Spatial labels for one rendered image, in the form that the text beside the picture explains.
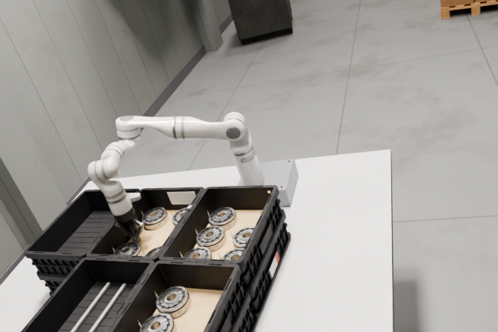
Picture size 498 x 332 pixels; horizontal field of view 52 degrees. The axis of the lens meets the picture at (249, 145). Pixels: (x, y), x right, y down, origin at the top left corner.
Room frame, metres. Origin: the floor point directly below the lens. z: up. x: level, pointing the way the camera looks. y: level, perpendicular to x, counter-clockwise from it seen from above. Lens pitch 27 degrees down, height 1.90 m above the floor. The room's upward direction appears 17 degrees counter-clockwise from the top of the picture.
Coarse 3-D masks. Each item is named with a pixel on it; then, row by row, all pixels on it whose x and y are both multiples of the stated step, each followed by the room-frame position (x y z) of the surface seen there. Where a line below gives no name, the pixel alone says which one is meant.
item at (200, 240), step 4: (208, 228) 1.50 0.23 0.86; (212, 228) 1.49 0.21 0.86; (216, 228) 1.49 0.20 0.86; (220, 228) 1.47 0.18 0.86; (200, 232) 1.49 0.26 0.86; (204, 232) 1.48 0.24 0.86; (216, 232) 1.46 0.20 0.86; (220, 232) 1.46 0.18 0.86; (196, 236) 1.47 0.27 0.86; (200, 236) 1.46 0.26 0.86; (216, 236) 1.43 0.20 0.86; (220, 236) 1.43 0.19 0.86; (196, 240) 1.45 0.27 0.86; (200, 240) 1.45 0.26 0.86; (204, 240) 1.43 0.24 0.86; (208, 240) 1.43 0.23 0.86; (212, 240) 1.42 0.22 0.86; (216, 240) 1.41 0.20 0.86; (200, 244) 1.42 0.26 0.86; (204, 244) 1.41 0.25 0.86; (208, 244) 1.41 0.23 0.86; (212, 244) 1.41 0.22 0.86
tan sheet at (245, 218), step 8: (240, 216) 1.55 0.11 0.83; (248, 216) 1.54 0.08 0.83; (256, 216) 1.52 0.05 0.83; (208, 224) 1.57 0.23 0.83; (240, 224) 1.51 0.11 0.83; (248, 224) 1.49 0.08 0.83; (232, 232) 1.48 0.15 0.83; (232, 240) 1.43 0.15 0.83; (224, 248) 1.40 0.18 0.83; (232, 248) 1.39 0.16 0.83; (216, 256) 1.37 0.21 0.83
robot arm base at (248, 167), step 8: (240, 160) 1.78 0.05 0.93; (248, 160) 1.78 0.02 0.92; (256, 160) 1.81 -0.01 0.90; (240, 168) 1.79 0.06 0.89; (248, 168) 1.78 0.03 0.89; (256, 168) 1.79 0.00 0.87; (240, 176) 1.82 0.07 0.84; (248, 176) 1.78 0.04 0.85; (256, 176) 1.78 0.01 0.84; (248, 184) 1.79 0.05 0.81; (256, 184) 1.78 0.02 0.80
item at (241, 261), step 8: (272, 192) 1.50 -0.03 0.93; (200, 200) 1.59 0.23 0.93; (272, 200) 1.45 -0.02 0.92; (264, 208) 1.41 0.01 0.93; (264, 216) 1.37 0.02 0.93; (184, 224) 1.47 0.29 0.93; (256, 224) 1.34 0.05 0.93; (264, 224) 1.36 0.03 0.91; (176, 232) 1.43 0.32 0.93; (256, 232) 1.31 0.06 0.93; (248, 240) 1.27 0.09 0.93; (256, 240) 1.29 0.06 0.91; (168, 248) 1.36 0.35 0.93; (248, 248) 1.24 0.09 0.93; (160, 256) 1.33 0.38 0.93; (240, 256) 1.21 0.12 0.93; (248, 256) 1.22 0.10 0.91; (240, 264) 1.18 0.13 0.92
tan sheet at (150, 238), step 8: (168, 224) 1.65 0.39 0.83; (144, 232) 1.64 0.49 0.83; (152, 232) 1.63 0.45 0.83; (160, 232) 1.61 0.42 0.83; (168, 232) 1.59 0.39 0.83; (144, 240) 1.59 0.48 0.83; (152, 240) 1.57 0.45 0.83; (160, 240) 1.56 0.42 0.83; (144, 248) 1.54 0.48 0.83; (152, 248) 1.52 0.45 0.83
